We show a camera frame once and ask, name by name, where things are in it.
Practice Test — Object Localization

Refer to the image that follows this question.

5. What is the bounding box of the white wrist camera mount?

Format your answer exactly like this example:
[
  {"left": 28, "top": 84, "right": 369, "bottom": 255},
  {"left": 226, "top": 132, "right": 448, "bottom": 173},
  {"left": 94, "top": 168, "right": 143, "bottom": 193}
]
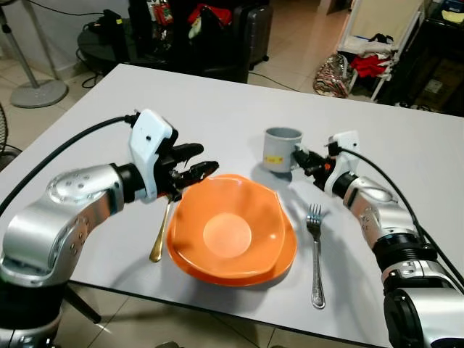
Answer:
[
  {"left": 129, "top": 109, "right": 176, "bottom": 202},
  {"left": 328, "top": 130, "right": 362, "bottom": 196}
]

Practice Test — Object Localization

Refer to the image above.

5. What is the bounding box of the red garment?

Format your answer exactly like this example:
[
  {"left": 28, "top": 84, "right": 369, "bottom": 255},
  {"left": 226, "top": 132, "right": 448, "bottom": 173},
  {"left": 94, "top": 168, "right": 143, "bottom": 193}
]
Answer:
[{"left": 187, "top": 3, "right": 234, "bottom": 28}]

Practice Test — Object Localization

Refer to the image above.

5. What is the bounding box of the yellow green item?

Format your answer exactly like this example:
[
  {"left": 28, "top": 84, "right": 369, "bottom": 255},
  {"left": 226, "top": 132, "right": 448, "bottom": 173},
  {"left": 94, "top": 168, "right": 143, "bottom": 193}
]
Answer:
[{"left": 188, "top": 18, "right": 204, "bottom": 39}]

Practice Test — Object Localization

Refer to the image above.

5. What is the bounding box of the black cabinet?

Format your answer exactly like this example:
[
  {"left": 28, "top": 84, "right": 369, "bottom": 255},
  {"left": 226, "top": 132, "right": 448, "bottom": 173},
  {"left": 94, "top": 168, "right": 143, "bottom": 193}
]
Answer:
[{"left": 377, "top": 0, "right": 464, "bottom": 117}]

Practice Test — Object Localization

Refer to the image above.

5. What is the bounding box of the grey mug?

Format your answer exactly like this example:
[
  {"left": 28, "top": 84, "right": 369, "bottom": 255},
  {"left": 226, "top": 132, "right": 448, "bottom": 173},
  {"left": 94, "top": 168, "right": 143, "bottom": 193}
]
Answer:
[{"left": 262, "top": 127, "right": 304, "bottom": 173}]

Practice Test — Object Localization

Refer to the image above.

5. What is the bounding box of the red snack packet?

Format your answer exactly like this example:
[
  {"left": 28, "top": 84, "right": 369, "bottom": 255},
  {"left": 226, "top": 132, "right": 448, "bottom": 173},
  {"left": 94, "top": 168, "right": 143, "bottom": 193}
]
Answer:
[{"left": 149, "top": 0, "right": 175, "bottom": 27}]

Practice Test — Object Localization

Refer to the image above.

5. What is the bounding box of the black box device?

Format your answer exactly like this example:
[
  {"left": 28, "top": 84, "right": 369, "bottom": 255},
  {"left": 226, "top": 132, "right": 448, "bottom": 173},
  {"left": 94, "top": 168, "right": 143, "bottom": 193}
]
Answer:
[{"left": 99, "top": 9, "right": 125, "bottom": 65}]

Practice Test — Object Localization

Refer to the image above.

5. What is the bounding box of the cardboard box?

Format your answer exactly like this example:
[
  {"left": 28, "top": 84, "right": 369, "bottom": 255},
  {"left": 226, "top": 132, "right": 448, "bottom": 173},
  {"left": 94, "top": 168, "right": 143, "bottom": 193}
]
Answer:
[{"left": 415, "top": 60, "right": 456, "bottom": 104}]

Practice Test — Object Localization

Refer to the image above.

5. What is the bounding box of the gold spoon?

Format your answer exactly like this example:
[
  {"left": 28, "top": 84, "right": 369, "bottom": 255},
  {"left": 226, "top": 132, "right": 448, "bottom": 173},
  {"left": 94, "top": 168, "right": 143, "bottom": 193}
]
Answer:
[{"left": 149, "top": 190, "right": 182, "bottom": 263}]

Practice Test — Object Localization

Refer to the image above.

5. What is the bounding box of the blue and yellow box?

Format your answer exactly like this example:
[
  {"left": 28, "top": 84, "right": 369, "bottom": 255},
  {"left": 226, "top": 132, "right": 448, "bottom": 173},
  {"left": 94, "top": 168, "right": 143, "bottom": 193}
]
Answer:
[{"left": 439, "top": 0, "right": 464, "bottom": 26}]

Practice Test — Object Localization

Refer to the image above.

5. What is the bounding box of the black storage rack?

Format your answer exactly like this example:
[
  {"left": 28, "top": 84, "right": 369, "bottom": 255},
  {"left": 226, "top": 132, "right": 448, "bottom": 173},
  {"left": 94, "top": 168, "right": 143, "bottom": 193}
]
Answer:
[{"left": 129, "top": 0, "right": 251, "bottom": 73}]

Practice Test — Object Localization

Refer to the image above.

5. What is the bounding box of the thin white pole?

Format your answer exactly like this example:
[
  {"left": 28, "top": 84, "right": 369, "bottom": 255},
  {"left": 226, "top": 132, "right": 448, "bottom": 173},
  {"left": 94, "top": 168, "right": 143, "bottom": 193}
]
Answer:
[{"left": 26, "top": 0, "right": 61, "bottom": 77}]

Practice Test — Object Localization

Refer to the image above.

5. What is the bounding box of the white framed beige board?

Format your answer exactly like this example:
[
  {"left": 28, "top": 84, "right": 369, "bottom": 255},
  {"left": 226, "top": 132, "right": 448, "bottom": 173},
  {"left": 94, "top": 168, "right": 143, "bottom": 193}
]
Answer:
[{"left": 337, "top": 0, "right": 426, "bottom": 102}]

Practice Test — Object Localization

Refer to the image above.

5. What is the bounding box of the black suitcase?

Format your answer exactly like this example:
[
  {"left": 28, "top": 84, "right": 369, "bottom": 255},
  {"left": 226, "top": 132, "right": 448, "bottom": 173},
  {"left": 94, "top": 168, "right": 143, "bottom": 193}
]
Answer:
[{"left": 241, "top": 2, "right": 274, "bottom": 71}]

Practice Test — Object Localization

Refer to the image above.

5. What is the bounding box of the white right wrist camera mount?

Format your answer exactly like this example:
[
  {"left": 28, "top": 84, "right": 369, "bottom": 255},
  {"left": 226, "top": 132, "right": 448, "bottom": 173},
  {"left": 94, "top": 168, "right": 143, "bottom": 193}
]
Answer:
[{"left": 328, "top": 130, "right": 362, "bottom": 196}]

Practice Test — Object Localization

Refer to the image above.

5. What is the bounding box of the orange bowl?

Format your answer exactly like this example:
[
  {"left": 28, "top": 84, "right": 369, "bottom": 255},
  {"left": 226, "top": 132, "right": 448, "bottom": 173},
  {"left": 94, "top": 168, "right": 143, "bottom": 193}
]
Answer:
[{"left": 168, "top": 173, "right": 289, "bottom": 278}]

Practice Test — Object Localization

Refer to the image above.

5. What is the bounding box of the round black side table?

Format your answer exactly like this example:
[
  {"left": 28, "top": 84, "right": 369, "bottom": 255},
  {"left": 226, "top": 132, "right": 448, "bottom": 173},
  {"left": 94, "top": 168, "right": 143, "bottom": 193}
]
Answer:
[{"left": 78, "top": 20, "right": 251, "bottom": 83}]

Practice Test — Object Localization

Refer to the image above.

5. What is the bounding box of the white fan stand round base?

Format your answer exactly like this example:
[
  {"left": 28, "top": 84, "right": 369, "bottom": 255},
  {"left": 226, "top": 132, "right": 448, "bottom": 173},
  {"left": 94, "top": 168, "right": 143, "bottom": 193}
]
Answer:
[{"left": 0, "top": 4, "right": 70, "bottom": 109}]

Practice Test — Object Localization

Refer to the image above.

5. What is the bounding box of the black wire floor fan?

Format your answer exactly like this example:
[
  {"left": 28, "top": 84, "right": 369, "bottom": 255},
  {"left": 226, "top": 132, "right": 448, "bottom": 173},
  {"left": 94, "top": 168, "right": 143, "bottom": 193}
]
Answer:
[{"left": 0, "top": 101, "right": 22, "bottom": 171}]

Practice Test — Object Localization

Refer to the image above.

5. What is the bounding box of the patterned bag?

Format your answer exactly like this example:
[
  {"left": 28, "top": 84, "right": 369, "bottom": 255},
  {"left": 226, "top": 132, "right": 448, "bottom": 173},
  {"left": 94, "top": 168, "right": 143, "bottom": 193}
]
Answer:
[{"left": 313, "top": 52, "right": 354, "bottom": 99}]

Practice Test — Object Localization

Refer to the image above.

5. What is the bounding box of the black table leg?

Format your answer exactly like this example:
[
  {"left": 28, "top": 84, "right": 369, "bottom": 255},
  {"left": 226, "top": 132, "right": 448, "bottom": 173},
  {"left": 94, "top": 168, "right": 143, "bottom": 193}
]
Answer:
[{"left": 64, "top": 286, "right": 102, "bottom": 325}]

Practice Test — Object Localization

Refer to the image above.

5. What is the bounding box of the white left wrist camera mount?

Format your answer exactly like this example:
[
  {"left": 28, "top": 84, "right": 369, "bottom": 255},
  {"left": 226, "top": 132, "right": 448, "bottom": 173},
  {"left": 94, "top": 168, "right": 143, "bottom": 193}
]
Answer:
[{"left": 129, "top": 109, "right": 176, "bottom": 202}]

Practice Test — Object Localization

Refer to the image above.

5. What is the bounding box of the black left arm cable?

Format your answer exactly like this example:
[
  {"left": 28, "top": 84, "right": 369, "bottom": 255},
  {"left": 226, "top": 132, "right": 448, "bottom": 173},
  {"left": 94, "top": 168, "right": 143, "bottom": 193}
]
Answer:
[{"left": 0, "top": 114, "right": 140, "bottom": 217}]

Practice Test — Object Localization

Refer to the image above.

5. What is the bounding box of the silver fork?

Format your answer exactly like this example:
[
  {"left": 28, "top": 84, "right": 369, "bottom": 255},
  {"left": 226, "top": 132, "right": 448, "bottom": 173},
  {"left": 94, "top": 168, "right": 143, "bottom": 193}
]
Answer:
[{"left": 305, "top": 203, "right": 326, "bottom": 310}]

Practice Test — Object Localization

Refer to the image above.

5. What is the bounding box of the crumpled red cloth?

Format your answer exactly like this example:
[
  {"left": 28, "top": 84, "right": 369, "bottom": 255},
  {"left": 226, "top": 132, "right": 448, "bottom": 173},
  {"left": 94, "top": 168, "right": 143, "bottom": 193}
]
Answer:
[{"left": 350, "top": 52, "right": 390, "bottom": 79}]

